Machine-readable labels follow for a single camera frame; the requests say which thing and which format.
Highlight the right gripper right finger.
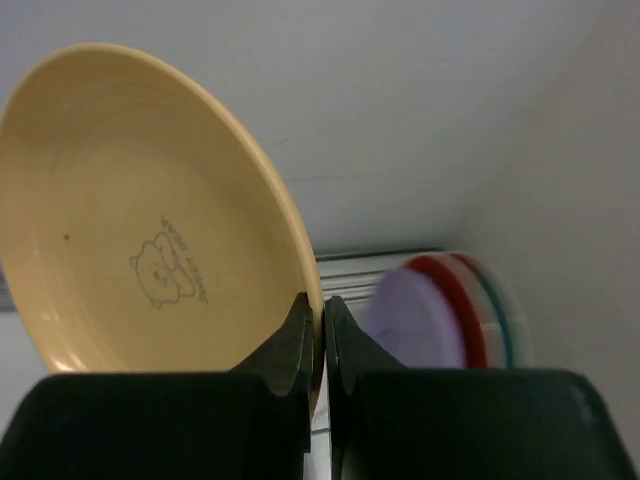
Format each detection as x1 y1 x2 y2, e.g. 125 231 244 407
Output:
324 297 637 479

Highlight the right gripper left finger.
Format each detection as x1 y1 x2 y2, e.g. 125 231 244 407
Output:
9 294 314 479

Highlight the red teal floral plate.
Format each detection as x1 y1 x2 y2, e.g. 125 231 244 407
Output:
404 252 489 368
450 251 533 368

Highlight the purple plate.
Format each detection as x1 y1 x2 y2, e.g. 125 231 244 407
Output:
361 267 467 368

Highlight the tan plate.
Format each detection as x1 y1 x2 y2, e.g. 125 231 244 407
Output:
0 42 326 416

